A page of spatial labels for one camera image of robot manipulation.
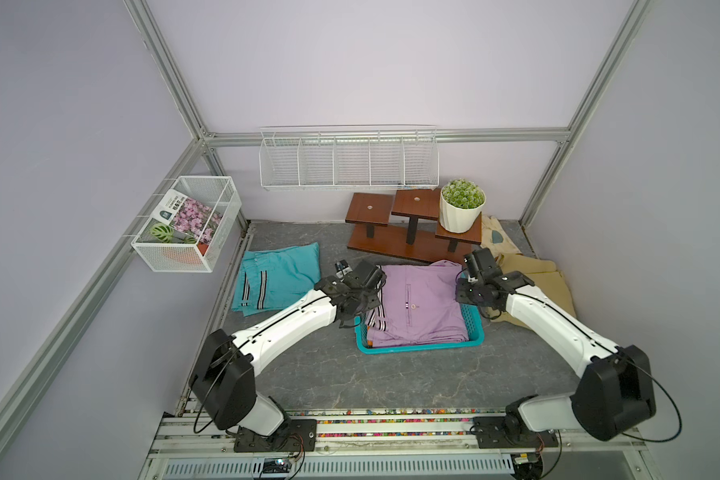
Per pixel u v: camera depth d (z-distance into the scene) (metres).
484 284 0.62
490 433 0.74
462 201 0.87
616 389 0.41
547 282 1.00
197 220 0.75
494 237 1.15
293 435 0.73
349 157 0.99
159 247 0.73
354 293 0.66
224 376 0.41
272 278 1.02
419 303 0.90
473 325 0.83
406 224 1.04
